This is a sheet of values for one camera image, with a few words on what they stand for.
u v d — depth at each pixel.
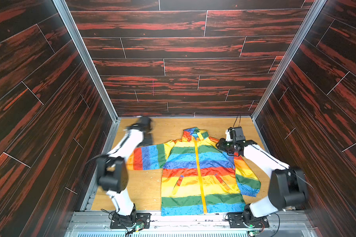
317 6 0.66
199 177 0.89
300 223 0.74
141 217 0.75
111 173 0.48
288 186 0.44
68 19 0.69
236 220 0.73
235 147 0.66
